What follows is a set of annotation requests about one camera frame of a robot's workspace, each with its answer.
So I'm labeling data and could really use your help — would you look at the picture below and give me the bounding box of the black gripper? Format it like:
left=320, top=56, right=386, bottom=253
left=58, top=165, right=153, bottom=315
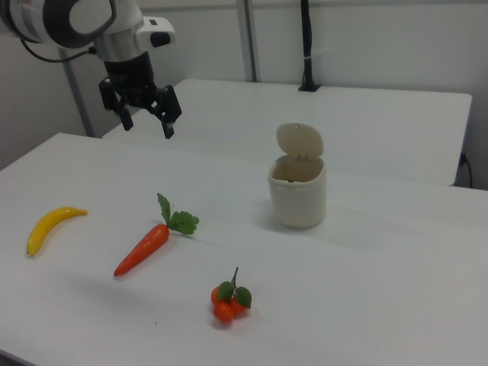
left=98, top=51, right=183, bottom=140

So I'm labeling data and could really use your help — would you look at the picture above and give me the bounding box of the cream bin lid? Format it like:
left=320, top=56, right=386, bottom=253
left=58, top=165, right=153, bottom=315
left=275, top=122, right=325, bottom=157

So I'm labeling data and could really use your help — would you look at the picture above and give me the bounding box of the cream garbage bin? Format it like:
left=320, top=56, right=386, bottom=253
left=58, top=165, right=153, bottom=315
left=267, top=122, right=328, bottom=230

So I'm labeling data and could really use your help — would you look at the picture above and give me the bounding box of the orange toy carrot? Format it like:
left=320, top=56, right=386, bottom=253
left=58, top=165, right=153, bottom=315
left=113, top=192, right=201, bottom=278

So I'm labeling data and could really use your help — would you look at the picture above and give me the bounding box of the yellow toy banana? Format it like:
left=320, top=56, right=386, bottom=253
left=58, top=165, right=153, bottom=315
left=25, top=206, right=89, bottom=258

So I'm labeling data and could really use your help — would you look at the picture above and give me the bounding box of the black pole with base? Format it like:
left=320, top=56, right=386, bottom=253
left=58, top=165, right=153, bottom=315
left=297, top=0, right=322, bottom=93

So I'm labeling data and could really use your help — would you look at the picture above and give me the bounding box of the toy tangerine bunch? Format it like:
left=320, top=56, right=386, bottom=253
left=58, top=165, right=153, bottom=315
left=210, top=266, right=253, bottom=325

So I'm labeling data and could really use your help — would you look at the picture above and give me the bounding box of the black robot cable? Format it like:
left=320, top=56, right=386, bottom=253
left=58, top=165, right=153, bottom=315
left=19, top=36, right=96, bottom=64

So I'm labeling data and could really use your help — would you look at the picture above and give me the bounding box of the black wall cable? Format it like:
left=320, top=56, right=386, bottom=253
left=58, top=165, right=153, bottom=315
left=459, top=151, right=474, bottom=188

